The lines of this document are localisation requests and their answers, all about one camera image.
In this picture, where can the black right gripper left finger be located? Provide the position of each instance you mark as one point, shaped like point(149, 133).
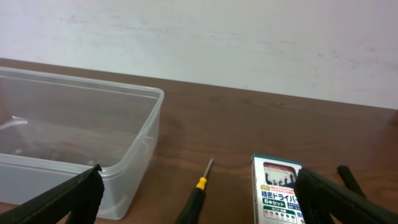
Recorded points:
point(78, 199)

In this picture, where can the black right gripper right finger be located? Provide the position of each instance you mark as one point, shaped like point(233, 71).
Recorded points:
point(321, 200)

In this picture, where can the precision screwdriver set box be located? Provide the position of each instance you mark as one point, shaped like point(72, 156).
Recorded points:
point(274, 199)

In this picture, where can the black yellow screwdriver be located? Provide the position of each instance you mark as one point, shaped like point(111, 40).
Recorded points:
point(191, 211)

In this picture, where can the clear plastic container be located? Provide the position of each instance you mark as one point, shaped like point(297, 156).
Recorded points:
point(54, 127)

